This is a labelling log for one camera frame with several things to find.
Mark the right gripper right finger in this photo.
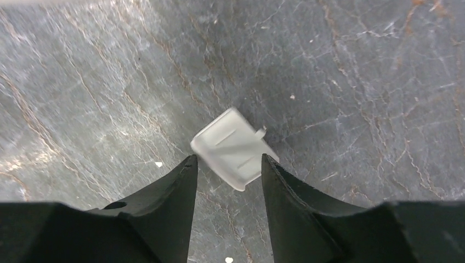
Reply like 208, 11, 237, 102
261, 154, 464, 262

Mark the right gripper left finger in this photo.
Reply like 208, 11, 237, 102
1, 155, 198, 262

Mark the white battery cover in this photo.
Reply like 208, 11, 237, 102
190, 107, 280, 192

